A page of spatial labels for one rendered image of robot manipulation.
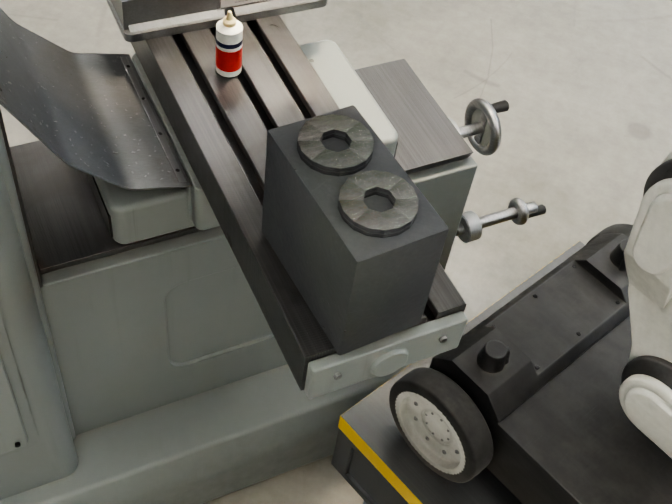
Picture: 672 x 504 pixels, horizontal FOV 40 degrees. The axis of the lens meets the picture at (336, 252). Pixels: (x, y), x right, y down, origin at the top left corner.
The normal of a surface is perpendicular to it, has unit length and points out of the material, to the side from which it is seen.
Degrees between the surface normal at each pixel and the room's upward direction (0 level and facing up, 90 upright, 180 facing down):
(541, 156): 0
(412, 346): 90
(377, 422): 0
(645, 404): 90
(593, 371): 0
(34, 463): 80
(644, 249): 90
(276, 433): 68
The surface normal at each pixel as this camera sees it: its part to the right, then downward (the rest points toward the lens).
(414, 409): -0.75, 0.46
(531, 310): 0.10, -0.63
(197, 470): 0.42, 0.37
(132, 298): 0.42, 0.73
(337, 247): -0.87, 0.32
